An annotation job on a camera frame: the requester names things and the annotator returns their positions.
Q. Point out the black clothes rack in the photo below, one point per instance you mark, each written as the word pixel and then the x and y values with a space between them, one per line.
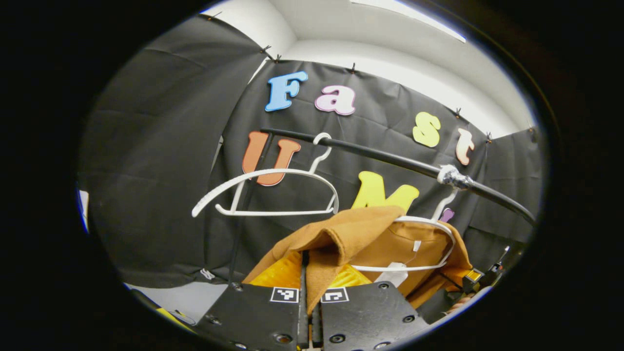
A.
pixel 390 158

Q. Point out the brown shirt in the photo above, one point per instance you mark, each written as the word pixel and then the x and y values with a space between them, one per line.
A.
pixel 360 229

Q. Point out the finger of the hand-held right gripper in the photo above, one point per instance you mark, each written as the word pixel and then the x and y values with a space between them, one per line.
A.
pixel 472 276

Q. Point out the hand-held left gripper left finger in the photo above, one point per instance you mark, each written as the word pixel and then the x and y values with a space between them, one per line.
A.
pixel 253 317

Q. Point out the white laundry hamper yellow rim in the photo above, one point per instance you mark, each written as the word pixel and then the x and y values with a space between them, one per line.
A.
pixel 168 317

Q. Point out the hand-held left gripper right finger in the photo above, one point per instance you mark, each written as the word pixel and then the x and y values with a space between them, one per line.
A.
pixel 365 317

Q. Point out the grey tape wrap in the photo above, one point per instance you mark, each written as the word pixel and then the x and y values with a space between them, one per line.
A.
pixel 453 176

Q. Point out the white plastic hanger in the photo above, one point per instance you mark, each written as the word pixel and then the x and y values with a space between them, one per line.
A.
pixel 282 213

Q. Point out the black backdrop cloth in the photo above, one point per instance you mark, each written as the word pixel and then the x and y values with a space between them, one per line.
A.
pixel 161 146

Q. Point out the white hanger with taped hook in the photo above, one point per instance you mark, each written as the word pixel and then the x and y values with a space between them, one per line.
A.
pixel 390 268

